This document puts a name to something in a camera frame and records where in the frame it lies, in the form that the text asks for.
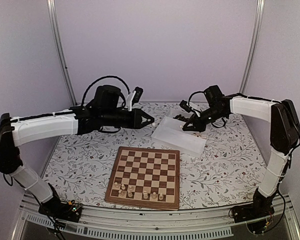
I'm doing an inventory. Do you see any light chess piece rook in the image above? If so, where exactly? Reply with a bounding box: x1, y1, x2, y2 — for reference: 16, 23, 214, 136
127, 190, 134, 198

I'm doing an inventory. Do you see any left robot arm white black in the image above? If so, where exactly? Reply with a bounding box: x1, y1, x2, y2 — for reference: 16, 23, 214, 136
0, 85, 155, 217

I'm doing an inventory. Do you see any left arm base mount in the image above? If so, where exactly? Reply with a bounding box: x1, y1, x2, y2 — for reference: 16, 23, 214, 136
38, 186, 82, 223

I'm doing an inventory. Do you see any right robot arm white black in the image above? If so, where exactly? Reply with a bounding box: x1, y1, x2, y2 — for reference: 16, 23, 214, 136
179, 85, 300, 218

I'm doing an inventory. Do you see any front aluminium rail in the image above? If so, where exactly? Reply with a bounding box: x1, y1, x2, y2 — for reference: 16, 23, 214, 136
11, 194, 300, 240

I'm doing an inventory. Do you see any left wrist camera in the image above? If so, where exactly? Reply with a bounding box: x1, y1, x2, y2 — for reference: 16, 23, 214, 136
126, 86, 144, 112

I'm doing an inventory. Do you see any left aluminium frame post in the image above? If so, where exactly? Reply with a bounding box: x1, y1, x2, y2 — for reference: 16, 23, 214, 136
46, 0, 77, 106

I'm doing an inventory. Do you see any floral patterned table mat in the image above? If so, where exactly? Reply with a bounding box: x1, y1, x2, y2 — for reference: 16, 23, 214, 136
43, 114, 266, 210

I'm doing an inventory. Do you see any white plastic divided tray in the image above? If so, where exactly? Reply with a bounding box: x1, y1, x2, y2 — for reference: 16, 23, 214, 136
151, 108, 212, 157

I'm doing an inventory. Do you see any light chess queen piece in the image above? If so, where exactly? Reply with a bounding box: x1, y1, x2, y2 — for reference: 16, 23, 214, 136
142, 190, 149, 200

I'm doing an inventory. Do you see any right aluminium frame post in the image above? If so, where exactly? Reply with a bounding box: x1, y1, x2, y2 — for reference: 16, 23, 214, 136
239, 0, 265, 94

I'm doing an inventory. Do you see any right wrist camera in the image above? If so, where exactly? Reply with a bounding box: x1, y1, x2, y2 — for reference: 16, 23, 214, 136
179, 100, 199, 113

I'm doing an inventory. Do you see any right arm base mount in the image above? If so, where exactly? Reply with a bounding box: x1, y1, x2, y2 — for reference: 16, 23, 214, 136
229, 198, 275, 235

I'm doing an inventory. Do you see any light chess knight piece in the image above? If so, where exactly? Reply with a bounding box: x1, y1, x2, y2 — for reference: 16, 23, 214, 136
118, 189, 124, 196

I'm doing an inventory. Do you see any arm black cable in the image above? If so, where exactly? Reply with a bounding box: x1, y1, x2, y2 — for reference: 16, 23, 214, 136
81, 76, 131, 106
188, 90, 207, 105

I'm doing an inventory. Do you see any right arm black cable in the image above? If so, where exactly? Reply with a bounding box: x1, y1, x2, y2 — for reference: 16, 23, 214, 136
188, 90, 207, 105

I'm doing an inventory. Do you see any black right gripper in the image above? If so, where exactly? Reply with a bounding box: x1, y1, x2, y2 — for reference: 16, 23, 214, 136
183, 106, 227, 133

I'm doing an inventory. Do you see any light chess piece bishop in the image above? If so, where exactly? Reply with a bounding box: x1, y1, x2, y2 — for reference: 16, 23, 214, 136
151, 192, 157, 199

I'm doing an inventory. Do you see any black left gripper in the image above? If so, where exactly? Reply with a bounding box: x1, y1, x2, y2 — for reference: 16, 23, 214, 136
101, 108, 155, 130

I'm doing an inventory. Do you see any pile of dark chess pieces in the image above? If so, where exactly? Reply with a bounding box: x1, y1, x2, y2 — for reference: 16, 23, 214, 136
173, 114, 189, 122

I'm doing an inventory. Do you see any wooden chess board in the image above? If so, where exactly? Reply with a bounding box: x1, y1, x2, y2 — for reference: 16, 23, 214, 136
104, 146, 180, 211

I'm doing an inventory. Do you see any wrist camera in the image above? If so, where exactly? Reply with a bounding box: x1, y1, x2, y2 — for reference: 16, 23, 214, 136
126, 86, 144, 112
179, 100, 199, 113

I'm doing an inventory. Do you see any aluminium frame post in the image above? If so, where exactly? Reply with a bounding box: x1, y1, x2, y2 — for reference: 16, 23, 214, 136
46, 0, 77, 106
239, 0, 265, 94

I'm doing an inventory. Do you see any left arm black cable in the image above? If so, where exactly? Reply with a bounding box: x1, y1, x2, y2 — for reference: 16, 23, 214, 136
81, 76, 131, 106

